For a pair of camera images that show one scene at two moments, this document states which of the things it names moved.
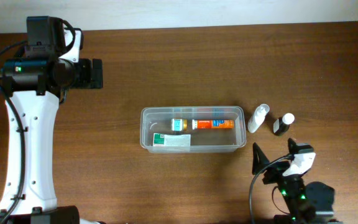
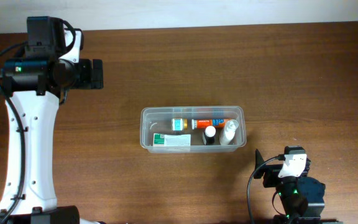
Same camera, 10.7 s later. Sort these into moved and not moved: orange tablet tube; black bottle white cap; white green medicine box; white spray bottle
Moved: black bottle white cap; white spray bottle
Not moved: orange tablet tube; white green medicine box
